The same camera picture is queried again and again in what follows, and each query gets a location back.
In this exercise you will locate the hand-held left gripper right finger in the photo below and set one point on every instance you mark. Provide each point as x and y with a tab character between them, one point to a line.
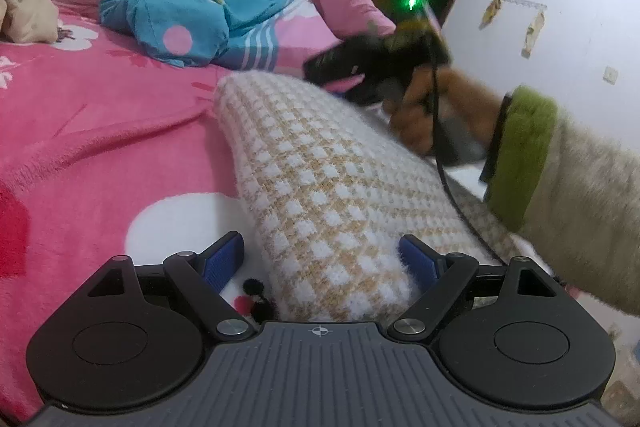
420	259

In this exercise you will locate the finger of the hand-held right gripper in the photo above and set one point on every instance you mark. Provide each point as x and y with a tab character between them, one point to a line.
365	89
350	57

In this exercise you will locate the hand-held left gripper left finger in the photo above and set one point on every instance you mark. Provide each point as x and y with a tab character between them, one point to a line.
222	259

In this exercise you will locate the beige white houndstooth coat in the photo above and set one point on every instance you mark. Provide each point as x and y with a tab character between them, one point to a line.
340	187

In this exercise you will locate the person's right hand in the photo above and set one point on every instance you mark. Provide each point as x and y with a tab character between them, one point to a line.
450	112

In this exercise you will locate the pink floral blanket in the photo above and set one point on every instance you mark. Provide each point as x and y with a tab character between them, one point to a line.
100	132

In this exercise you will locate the yellow wall sticker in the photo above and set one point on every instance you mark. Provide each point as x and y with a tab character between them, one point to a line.
492	12
532	34

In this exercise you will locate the white wall socket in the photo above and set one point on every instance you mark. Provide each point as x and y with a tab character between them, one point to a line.
610	75

